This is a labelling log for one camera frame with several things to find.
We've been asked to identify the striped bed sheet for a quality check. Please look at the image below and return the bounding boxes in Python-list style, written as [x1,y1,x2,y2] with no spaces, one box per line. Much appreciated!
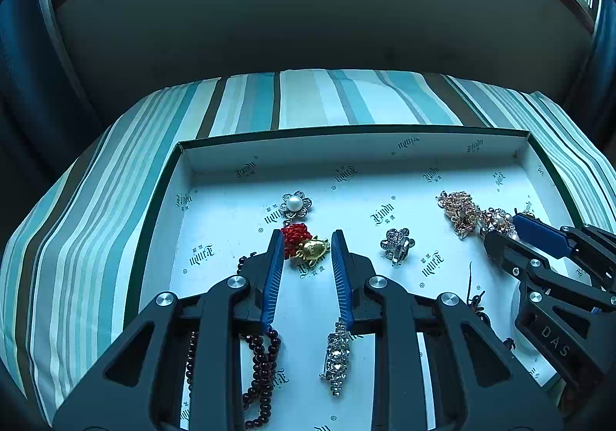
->
[0,69,616,422]

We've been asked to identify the rhinestone flower hair clip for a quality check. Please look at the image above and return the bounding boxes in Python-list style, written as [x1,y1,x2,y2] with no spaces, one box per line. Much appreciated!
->
[380,227,415,268]

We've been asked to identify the pearl flower brooch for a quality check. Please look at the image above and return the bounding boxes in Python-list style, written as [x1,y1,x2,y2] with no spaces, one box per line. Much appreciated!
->
[280,190,313,226]

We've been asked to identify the dark red bead bracelet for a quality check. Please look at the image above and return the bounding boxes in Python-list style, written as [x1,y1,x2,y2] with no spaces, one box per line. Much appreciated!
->
[185,254,282,430]

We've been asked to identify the black pendant with tassel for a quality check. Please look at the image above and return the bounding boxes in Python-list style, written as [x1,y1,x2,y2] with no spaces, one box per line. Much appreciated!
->
[466,262,517,350]

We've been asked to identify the gold rhinestone jewellery cluster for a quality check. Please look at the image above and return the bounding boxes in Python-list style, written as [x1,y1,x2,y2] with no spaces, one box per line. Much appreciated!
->
[437,190,521,239]

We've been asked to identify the rhinestone bar brooch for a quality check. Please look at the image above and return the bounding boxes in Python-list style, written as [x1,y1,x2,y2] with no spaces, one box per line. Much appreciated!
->
[320,318,354,397]

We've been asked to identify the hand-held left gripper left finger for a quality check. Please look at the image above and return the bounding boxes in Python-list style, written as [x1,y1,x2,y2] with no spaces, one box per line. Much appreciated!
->
[52,229,286,431]

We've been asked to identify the white printed cardboard box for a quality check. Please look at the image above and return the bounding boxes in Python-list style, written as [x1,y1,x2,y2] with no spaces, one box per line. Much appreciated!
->
[130,125,585,431]

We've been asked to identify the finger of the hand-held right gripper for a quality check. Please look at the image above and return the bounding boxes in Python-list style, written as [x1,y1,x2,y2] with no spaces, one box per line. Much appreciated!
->
[482,231,616,379]
[511,212,616,292]

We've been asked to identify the gold charm with red knot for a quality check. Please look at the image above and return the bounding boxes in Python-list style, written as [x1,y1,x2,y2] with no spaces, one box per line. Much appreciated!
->
[280,223,330,263]

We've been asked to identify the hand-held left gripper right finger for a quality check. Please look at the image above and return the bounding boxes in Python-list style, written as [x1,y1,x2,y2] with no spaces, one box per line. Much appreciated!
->
[331,229,564,431]

